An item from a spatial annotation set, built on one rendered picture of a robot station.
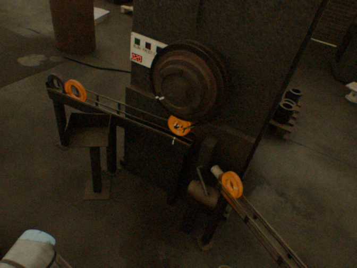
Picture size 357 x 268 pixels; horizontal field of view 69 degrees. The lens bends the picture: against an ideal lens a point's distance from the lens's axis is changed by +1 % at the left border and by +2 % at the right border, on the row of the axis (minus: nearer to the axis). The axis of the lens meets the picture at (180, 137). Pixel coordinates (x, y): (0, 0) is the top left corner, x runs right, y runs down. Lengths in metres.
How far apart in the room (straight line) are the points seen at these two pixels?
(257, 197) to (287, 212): 0.28
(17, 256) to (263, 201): 2.00
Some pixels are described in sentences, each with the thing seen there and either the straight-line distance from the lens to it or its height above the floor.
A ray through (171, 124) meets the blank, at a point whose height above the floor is 0.79.
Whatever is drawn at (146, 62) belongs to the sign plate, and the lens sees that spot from 1.76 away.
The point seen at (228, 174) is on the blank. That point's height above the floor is 0.76.
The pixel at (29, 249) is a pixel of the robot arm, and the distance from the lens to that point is 1.10.
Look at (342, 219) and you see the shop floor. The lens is 2.87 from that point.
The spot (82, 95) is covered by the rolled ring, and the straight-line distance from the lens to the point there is 2.15.
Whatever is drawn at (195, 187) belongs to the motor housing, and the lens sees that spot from 1.73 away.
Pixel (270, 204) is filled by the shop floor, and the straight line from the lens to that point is 2.57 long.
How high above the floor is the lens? 1.85
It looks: 41 degrees down
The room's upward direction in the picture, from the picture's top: 12 degrees clockwise
